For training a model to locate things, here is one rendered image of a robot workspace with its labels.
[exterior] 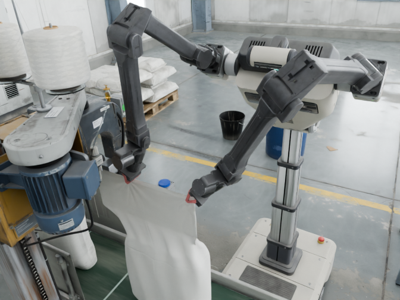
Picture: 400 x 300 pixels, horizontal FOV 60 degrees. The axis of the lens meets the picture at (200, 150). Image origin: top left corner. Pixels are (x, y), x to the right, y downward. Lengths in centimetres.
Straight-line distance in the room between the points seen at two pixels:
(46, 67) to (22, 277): 82
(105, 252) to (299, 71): 163
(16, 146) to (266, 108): 68
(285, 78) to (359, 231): 219
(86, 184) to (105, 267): 105
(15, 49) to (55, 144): 39
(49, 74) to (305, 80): 69
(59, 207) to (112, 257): 99
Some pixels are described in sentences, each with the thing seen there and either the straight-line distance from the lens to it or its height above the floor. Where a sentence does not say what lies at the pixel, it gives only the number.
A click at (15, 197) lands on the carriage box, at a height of 118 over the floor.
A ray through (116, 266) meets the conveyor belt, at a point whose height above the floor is 38.
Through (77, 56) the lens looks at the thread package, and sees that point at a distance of 108.
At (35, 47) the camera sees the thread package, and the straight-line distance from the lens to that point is 108.
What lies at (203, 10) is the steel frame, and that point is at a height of 54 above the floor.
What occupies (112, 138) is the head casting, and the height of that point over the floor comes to 117.
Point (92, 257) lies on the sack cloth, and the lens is 210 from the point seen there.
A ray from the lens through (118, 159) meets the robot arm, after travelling 126.
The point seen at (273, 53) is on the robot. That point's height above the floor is 156.
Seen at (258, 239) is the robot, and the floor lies 26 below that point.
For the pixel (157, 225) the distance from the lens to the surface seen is 149.
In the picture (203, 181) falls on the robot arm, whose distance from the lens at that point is 109.
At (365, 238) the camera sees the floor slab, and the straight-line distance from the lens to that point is 287.
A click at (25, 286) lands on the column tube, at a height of 78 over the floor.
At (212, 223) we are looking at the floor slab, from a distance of 279.
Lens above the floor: 185
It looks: 30 degrees down
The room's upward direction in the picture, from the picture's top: 3 degrees counter-clockwise
